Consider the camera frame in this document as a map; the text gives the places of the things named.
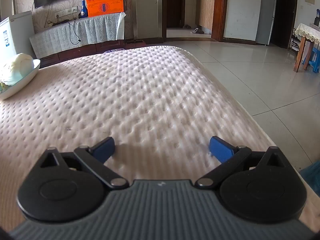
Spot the dark wooden door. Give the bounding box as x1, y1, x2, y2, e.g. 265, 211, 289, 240
166, 0, 186, 28

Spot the brown wooden door frame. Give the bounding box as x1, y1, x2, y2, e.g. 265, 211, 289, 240
211, 0, 229, 42

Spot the blue glass bottle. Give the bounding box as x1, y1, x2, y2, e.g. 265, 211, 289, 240
79, 0, 88, 18

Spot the blue plastic stool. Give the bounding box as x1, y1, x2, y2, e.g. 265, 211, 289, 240
303, 41, 320, 73

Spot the napa cabbage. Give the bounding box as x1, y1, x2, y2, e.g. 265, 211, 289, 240
0, 53, 35, 85

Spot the dark wooden television cabinet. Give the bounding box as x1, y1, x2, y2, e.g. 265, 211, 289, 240
37, 39, 164, 68

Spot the cream lace tablecloth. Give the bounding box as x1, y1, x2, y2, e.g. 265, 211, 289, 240
294, 23, 320, 46

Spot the pale ceramic plate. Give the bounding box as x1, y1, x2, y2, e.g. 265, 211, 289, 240
0, 59, 41, 100

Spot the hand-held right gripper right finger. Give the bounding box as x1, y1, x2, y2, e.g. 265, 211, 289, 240
194, 136, 293, 190

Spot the white lace cabinet cover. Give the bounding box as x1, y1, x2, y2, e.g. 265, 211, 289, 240
29, 12, 125, 58

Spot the tall grey refrigerator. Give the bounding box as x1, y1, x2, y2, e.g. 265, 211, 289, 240
255, 0, 278, 46

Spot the wooden kitchen counter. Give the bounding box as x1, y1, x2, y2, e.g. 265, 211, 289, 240
195, 0, 215, 32

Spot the small white fridge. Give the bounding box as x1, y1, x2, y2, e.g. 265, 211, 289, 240
0, 11, 35, 64

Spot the wooden table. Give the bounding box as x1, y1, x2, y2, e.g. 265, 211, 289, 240
294, 35, 320, 73

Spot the black cable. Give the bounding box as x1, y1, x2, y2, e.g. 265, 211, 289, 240
69, 17, 82, 45

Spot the teal plastic bag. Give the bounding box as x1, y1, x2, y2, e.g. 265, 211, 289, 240
299, 162, 320, 198

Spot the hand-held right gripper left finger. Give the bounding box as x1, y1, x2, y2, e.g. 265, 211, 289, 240
39, 137, 129, 189

